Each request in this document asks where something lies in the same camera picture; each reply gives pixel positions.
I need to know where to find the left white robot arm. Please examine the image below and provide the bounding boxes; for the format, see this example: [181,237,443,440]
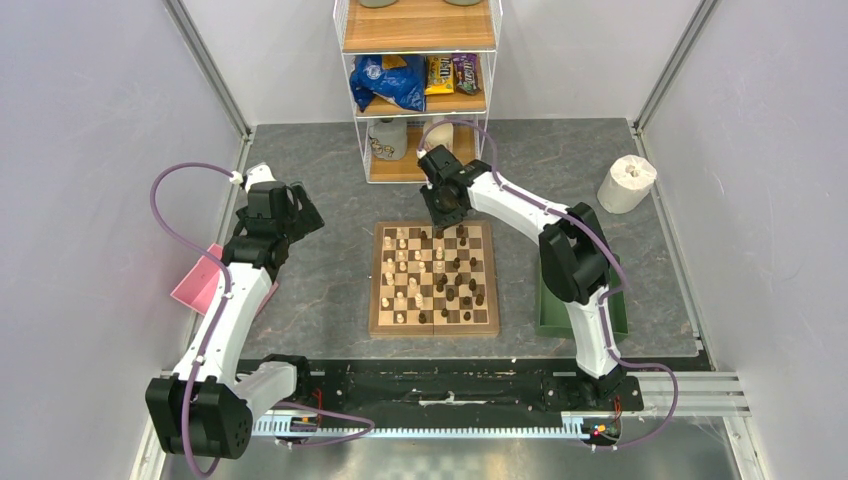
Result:
[145,181,324,459]

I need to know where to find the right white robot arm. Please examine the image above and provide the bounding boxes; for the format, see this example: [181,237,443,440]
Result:
[417,146,626,409]

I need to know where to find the wooden chess board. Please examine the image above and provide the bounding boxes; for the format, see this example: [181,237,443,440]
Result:
[368,220,501,338]

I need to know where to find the cream bottle pink lettering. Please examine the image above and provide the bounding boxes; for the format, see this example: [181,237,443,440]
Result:
[423,116,454,151]

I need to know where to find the grey bottle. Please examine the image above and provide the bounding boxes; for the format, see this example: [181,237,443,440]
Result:
[367,118,408,161]

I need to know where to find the blue snack bag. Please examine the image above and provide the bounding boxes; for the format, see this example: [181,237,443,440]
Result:
[349,54,426,112]

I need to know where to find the pink tray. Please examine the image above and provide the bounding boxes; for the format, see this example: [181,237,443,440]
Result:
[170,243,280,317]

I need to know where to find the yellow candy bag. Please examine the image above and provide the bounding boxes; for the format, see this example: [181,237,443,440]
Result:
[425,55,455,96]

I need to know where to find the brown candy bag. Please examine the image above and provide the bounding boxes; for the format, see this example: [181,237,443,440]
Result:
[451,53,482,96]

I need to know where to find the green tray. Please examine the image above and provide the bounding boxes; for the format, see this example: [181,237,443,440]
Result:
[534,261,629,343]

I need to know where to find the white paper towel roll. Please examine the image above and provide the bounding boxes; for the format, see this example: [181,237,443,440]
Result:
[597,155,658,214]

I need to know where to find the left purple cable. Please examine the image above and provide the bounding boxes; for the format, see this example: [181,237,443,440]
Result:
[148,162,244,480]

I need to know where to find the purple cable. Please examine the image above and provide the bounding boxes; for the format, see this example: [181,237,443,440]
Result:
[417,117,680,452]
[148,162,244,480]

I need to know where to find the white wire wooden shelf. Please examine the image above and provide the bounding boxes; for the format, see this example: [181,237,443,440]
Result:
[332,1,503,184]

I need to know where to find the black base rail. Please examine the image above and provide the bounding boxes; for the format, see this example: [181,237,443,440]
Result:
[289,359,644,432]

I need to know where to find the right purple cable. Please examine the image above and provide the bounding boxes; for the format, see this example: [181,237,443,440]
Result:
[417,117,680,452]

